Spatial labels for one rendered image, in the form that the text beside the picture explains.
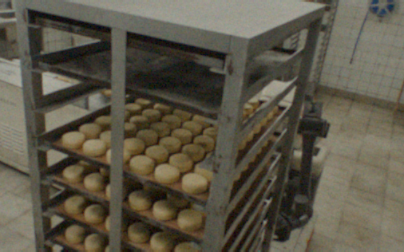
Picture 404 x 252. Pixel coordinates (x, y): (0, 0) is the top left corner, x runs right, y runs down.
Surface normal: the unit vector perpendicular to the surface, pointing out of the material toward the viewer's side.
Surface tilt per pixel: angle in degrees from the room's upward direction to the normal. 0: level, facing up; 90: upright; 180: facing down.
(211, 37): 90
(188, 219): 0
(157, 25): 90
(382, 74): 90
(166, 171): 0
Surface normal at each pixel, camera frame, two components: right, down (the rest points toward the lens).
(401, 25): -0.44, 0.33
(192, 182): 0.11, -0.91
